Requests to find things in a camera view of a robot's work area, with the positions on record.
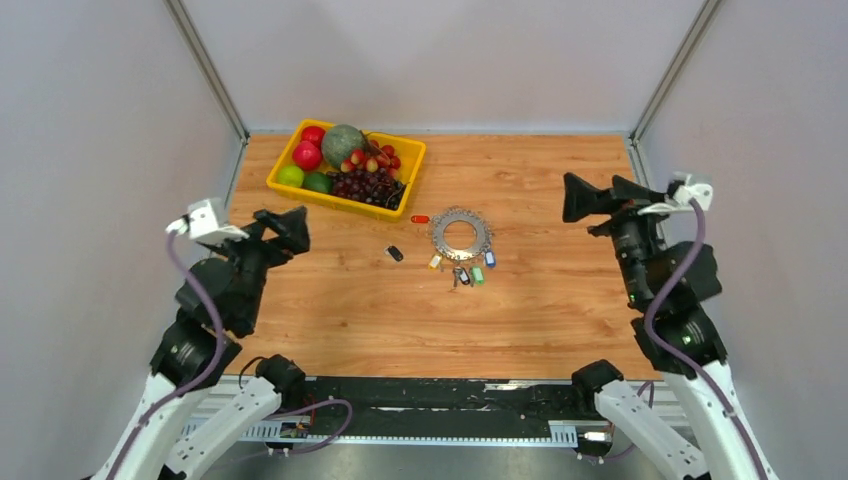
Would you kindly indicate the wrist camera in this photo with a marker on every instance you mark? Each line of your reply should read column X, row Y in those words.
column 207, row 222
column 682, row 190

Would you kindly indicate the light green apple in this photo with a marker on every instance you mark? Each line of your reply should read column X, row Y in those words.
column 290, row 176

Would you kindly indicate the dark green lime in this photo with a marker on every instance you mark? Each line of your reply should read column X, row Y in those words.
column 318, row 182

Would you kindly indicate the blue key tag inside ring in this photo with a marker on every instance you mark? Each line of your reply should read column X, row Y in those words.
column 490, row 259

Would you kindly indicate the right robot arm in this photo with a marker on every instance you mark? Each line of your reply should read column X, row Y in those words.
column 669, row 271

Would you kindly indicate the black key tag top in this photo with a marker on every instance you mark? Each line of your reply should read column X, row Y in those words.
column 463, row 276

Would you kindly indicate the green key tag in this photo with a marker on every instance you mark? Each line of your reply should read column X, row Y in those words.
column 477, row 275

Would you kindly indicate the red apple lower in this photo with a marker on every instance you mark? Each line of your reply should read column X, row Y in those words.
column 307, row 156

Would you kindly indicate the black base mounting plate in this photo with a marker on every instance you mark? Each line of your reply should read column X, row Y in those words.
column 440, row 407

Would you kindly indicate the red apple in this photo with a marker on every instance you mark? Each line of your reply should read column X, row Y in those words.
column 313, row 134
column 307, row 156

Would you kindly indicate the dark purple grape bunch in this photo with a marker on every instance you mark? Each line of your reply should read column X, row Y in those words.
column 377, row 189

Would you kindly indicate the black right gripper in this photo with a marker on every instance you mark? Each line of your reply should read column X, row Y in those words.
column 579, row 198

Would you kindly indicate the green melon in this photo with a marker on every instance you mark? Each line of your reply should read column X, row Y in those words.
column 339, row 142

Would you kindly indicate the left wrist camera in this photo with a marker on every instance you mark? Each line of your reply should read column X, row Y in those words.
column 207, row 222

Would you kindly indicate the red apple upper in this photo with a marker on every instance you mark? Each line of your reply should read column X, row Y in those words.
column 313, row 134

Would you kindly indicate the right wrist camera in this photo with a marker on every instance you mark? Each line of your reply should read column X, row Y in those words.
column 682, row 190

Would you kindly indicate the red grape bunch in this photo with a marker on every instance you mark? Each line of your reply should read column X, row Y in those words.
column 373, row 158

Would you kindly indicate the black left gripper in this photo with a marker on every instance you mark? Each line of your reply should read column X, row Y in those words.
column 293, row 226

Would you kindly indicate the black key tag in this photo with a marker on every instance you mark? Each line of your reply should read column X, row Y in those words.
column 394, row 253
column 463, row 276

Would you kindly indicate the aluminium frame rail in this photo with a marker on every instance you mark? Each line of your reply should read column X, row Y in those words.
column 278, row 428

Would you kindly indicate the yellow key tag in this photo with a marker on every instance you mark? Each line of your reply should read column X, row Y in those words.
column 435, row 262

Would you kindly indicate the yellow plastic fruit tray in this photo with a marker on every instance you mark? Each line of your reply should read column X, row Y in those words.
column 411, row 153

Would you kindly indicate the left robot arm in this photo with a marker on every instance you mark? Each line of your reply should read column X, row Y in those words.
column 225, row 269

